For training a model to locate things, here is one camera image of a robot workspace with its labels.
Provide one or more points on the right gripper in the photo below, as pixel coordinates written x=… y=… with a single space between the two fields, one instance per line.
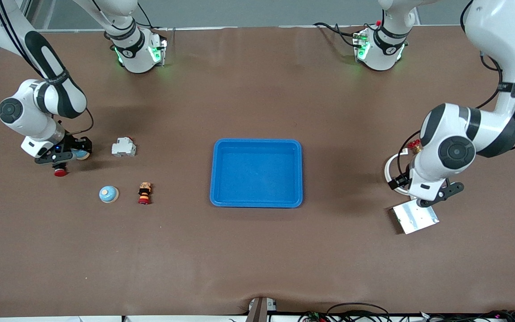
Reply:
x=80 y=144

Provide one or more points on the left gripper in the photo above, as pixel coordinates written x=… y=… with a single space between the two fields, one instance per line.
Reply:
x=399 y=181

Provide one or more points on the blue bell with orange button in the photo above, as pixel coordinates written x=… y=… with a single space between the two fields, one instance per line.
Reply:
x=82 y=155

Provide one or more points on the blue bell with cream button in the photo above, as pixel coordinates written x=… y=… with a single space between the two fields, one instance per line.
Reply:
x=108 y=194

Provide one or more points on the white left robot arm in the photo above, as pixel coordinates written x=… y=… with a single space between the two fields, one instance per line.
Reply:
x=494 y=27

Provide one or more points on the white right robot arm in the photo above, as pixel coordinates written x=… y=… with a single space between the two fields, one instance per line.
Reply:
x=52 y=94

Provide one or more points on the red button with dark body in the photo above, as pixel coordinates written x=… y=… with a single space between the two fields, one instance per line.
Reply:
x=60 y=172

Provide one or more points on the silver aluminium plate box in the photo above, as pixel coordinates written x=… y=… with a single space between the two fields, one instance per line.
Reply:
x=415 y=220

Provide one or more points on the white circuit breaker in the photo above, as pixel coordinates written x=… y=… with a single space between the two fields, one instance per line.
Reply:
x=123 y=147

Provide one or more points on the orange and red push button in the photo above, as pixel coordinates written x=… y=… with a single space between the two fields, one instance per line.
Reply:
x=145 y=193

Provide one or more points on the green-lit right base connector box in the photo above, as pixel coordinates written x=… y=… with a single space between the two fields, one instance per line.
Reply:
x=158 y=51

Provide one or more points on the green-lit base connector box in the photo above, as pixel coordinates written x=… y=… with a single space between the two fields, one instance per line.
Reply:
x=361 y=44
x=158 y=51

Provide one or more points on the green-lit left base connector box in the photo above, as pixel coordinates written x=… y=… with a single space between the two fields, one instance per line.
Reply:
x=361 y=44

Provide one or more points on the blue plastic tray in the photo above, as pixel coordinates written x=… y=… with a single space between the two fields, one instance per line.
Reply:
x=257 y=174

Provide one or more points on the white curved bracket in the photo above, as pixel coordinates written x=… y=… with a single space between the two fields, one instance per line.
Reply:
x=389 y=163

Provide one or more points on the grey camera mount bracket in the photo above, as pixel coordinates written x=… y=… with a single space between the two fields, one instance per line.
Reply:
x=257 y=313

